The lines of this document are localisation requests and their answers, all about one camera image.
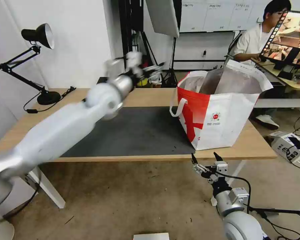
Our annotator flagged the light wooden table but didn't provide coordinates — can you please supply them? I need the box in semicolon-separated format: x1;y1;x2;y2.
0;87;278;209

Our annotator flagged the robot white front shell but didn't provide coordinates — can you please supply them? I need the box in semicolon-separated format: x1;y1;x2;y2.
133;232;170;240

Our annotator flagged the black stand leg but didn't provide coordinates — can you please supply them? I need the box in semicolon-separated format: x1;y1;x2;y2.
247;206;300;218

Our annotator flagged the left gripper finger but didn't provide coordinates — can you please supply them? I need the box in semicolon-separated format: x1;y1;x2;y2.
143;61;166;72
141;71;163;79

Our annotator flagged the white round base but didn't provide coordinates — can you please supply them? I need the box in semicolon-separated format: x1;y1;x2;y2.
0;209;15;240

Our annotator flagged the white softbox panel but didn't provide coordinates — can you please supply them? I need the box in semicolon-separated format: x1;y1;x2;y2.
145;0;181;38

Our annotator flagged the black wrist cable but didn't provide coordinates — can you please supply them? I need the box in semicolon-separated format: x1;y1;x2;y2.
216;171;252;208

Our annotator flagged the black lamp cable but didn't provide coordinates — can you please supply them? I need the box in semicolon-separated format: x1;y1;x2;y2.
23;86;77;115

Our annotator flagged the wooden work desk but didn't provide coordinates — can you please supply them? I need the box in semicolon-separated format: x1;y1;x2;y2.
250;58;300;108

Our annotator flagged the computer monitor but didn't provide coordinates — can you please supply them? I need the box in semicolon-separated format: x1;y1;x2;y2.
258;10;300;71

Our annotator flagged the black light stand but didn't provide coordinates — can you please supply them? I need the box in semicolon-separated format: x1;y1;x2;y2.
162;37;178;87

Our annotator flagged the red and white takeout bag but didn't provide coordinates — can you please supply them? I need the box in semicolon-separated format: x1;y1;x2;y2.
169;59;274;151

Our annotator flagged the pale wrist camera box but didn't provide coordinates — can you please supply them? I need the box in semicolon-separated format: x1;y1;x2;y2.
213;161;229;177
126;52;143;69

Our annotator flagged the black desk lamp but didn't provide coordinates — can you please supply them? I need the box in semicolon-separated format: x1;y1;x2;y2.
0;23;61;106

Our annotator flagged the person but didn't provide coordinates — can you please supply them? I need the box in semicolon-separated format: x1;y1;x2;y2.
229;0;292;130

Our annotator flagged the black table mat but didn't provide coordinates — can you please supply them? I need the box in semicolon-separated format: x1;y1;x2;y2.
60;107;197;158

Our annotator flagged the white cardboard box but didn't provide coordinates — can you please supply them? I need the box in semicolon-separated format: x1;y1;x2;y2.
271;131;300;163

